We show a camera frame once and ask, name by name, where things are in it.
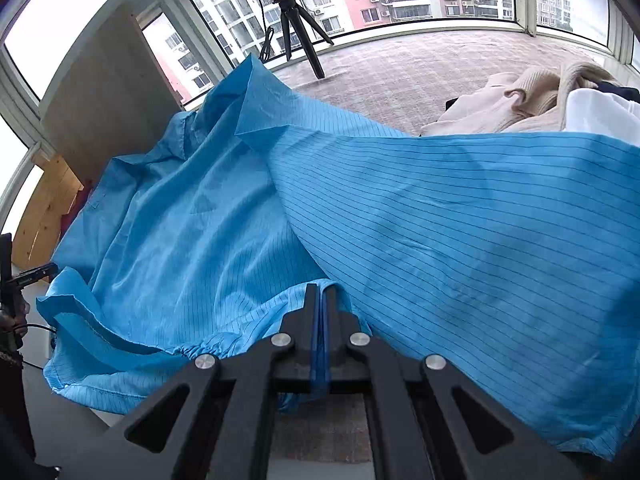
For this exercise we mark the person's left hand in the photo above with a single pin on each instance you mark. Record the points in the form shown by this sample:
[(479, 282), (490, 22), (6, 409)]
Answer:
[(10, 320)]

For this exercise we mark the white window frame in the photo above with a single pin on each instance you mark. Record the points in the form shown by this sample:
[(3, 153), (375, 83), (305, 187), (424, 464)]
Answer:
[(200, 40)]

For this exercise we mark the navy garment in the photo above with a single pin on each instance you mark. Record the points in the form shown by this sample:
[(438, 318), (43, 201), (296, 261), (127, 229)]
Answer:
[(617, 89)]

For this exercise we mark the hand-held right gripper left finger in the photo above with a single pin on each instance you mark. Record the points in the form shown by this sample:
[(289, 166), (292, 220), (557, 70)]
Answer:
[(302, 355)]

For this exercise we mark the white garment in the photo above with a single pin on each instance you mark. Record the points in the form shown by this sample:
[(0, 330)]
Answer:
[(600, 115)]

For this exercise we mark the pile of beige white clothes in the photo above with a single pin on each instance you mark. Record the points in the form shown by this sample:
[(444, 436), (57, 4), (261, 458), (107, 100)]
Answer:
[(530, 95)]

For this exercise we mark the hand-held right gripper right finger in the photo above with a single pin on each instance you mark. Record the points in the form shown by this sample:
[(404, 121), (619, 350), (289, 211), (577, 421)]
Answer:
[(341, 355)]

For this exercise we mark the light pine wood panel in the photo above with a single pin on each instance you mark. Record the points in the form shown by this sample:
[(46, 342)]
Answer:
[(45, 210)]

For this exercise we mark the grey-brown wooden board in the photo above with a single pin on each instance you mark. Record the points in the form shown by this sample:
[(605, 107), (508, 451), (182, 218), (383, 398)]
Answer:
[(100, 110)]

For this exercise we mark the plaid bed cover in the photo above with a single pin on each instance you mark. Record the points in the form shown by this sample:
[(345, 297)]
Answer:
[(400, 75)]

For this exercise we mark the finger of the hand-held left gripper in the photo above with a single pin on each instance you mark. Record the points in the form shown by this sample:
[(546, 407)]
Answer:
[(35, 274)]

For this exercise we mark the black tripod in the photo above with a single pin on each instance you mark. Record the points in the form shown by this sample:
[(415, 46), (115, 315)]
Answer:
[(287, 20)]

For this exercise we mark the blue striped work coat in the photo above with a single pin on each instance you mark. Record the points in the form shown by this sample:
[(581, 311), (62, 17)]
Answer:
[(400, 210)]

